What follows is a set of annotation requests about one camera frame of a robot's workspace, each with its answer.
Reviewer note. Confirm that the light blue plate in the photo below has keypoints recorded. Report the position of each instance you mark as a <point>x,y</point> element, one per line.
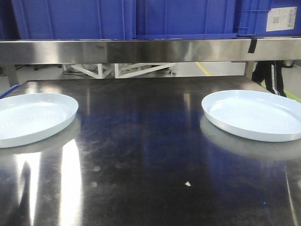
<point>254,115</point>
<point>29,118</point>

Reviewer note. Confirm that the blue crate middle on shelf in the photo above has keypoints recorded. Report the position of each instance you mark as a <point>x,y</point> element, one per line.
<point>185,19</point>

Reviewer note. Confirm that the blue crate on shelf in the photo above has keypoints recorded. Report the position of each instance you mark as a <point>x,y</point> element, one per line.
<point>75,19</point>
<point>185,19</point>

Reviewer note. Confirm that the blue crate left on shelf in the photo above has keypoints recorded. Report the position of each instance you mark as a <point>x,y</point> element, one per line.
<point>75,19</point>

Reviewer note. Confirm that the black tape strip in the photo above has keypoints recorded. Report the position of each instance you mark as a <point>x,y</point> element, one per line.
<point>252,46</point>

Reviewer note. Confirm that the person legs in black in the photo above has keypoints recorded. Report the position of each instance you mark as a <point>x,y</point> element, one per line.
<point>271,73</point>

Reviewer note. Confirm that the blue crate right with label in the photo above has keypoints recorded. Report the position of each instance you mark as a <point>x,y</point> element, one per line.
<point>264,18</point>

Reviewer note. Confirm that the blue crate beside table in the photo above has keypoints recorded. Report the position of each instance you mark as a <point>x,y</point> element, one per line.
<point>8,91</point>

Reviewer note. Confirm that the white metal frame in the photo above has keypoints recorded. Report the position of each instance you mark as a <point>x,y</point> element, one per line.
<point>102,71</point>

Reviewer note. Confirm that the stainless steel shelf rail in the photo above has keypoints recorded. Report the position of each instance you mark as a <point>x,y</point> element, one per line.
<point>15,52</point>

